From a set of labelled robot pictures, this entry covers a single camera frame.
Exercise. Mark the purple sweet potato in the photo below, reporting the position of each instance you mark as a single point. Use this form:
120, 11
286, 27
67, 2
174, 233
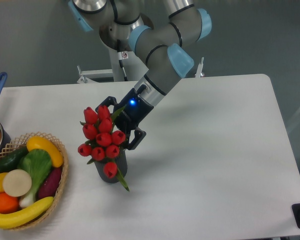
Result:
51, 184

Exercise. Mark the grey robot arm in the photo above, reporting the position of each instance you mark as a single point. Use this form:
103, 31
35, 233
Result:
160, 50

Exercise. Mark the yellow banana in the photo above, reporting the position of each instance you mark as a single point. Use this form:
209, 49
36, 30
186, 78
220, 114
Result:
21, 217

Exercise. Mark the beige round slice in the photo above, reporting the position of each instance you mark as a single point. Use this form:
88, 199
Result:
17, 183

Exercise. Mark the red tulip bouquet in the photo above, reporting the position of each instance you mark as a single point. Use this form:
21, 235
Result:
104, 142

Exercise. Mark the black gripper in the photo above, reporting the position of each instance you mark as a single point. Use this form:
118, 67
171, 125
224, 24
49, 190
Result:
135, 110

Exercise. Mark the dark grey ribbed vase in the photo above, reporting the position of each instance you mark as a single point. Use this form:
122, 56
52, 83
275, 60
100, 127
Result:
121, 163

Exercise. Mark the woven wicker basket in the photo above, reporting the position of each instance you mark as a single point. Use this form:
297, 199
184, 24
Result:
21, 141

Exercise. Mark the green bok choy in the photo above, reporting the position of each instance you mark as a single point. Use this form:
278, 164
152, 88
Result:
37, 163

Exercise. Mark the orange fruit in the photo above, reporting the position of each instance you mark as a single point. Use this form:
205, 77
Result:
8, 204

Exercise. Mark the dark green cucumber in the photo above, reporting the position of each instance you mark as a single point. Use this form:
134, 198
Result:
11, 161

